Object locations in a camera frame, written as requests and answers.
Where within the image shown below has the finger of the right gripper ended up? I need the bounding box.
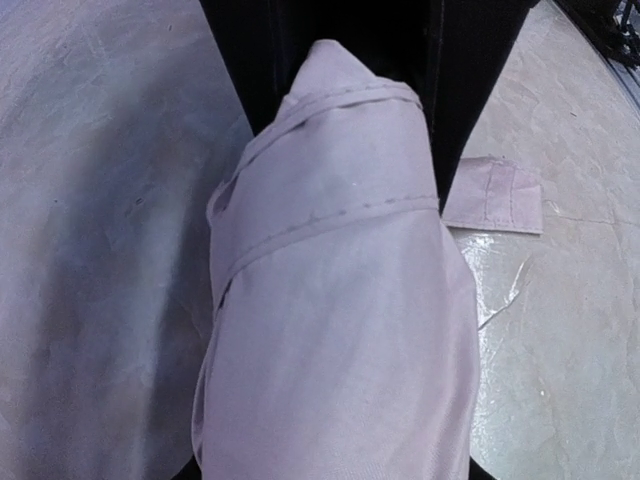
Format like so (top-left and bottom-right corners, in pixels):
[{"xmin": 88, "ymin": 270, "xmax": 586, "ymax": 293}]
[
  {"xmin": 197, "ymin": 0, "xmax": 321, "ymax": 139},
  {"xmin": 344, "ymin": 0, "xmax": 535, "ymax": 193}
]

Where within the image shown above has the pink and black umbrella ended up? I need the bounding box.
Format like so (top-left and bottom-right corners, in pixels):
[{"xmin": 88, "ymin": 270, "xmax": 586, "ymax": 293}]
[{"xmin": 192, "ymin": 38, "xmax": 545, "ymax": 480}]

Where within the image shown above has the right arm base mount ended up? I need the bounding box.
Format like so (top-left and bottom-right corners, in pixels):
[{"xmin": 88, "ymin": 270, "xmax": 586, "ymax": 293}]
[{"xmin": 557, "ymin": 0, "xmax": 639, "ymax": 68}]

